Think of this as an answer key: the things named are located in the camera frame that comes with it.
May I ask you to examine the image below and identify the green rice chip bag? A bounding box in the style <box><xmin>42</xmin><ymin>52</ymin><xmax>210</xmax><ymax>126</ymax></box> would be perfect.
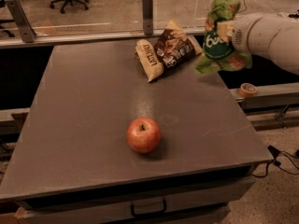
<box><xmin>195</xmin><ymin>0</ymin><xmax>252</xmax><ymax>74</ymax></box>

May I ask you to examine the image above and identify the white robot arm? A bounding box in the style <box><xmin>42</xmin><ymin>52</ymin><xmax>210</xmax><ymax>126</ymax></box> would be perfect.
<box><xmin>217</xmin><ymin>13</ymin><xmax>299</xmax><ymax>75</ymax></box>

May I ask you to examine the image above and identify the brown chip bag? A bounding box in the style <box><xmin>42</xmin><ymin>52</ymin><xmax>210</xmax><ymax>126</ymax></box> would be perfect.
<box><xmin>135</xmin><ymin>20</ymin><xmax>203</xmax><ymax>82</ymax></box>

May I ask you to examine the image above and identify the orange tape roll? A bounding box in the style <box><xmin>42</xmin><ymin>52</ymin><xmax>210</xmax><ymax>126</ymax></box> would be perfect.
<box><xmin>239</xmin><ymin>83</ymin><xmax>258</xmax><ymax>97</ymax></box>

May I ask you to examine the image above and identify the red apple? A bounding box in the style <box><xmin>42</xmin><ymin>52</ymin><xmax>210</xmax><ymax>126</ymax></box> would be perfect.
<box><xmin>126</xmin><ymin>117</ymin><xmax>161</xmax><ymax>154</ymax></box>

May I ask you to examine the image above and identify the grey table drawer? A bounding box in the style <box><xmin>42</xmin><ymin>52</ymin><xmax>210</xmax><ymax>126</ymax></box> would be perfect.
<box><xmin>15</xmin><ymin>176</ymin><xmax>254</xmax><ymax>224</ymax></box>

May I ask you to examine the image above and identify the middle metal glass bracket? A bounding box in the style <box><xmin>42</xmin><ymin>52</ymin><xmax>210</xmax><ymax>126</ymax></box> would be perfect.
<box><xmin>142</xmin><ymin>0</ymin><xmax>153</xmax><ymax>35</ymax></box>

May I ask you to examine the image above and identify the metal glass bracket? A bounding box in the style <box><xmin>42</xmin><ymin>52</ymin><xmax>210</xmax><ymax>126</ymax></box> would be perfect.
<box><xmin>142</xmin><ymin>0</ymin><xmax>153</xmax><ymax>35</ymax></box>
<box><xmin>6</xmin><ymin>0</ymin><xmax>36</xmax><ymax>43</ymax></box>

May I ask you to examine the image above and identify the black floor cable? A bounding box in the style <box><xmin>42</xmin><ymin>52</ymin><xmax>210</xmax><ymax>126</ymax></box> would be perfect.
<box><xmin>250</xmin><ymin>145</ymin><xmax>299</xmax><ymax>178</ymax></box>

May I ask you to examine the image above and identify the black drawer handle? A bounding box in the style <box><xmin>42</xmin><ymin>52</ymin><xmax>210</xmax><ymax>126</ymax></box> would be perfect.
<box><xmin>130</xmin><ymin>199</ymin><xmax>167</xmax><ymax>218</ymax></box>

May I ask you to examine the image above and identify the left metal glass bracket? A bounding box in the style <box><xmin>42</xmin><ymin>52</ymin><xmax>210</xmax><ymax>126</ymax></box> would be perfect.
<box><xmin>6</xmin><ymin>0</ymin><xmax>36</xmax><ymax>43</ymax></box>

